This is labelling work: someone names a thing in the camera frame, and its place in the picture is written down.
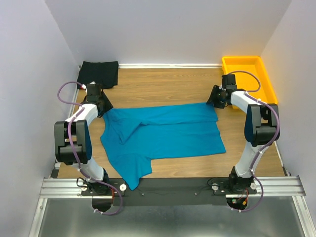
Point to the yellow plastic bin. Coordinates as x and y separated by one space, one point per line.
250 72

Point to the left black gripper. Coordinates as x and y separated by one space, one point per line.
108 104

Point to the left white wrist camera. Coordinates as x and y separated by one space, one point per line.
85 86

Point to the blue t shirt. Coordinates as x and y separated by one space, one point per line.
133 137

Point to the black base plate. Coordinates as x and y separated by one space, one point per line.
167 192

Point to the folded black t shirt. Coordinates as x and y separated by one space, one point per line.
103 73

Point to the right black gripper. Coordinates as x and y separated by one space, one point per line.
212 98

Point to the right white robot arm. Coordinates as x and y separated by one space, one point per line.
261 129

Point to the aluminium frame rail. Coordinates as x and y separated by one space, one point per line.
273 187

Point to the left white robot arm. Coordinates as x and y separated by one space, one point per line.
72 140

